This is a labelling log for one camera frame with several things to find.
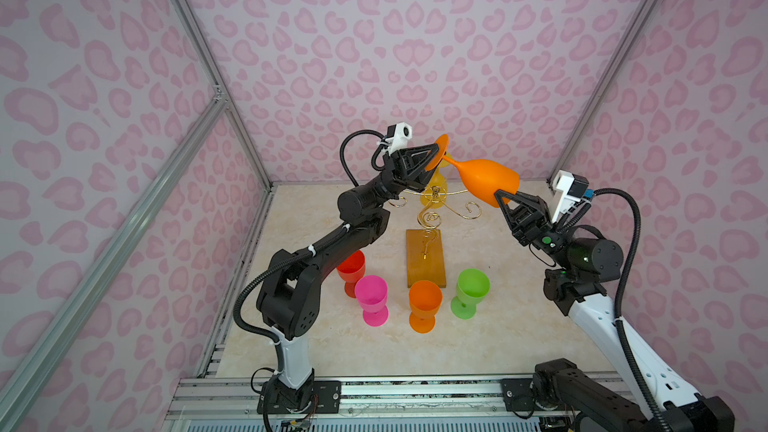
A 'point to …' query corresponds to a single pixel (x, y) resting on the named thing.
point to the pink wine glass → (372, 292)
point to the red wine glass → (351, 271)
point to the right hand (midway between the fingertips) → (497, 198)
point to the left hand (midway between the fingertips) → (439, 156)
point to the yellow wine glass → (436, 192)
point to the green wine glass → (472, 287)
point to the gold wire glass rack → (430, 214)
